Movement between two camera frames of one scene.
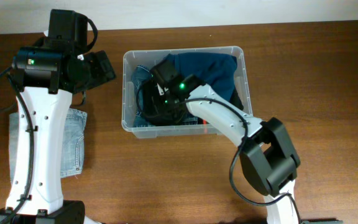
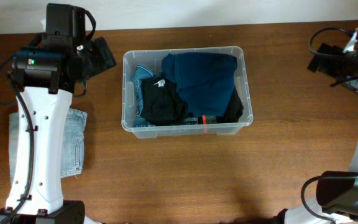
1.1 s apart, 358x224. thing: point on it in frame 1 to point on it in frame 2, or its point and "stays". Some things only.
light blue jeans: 72,158 stays
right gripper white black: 166,111 to 317,63
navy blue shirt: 218,71 stays
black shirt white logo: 161,105 stays
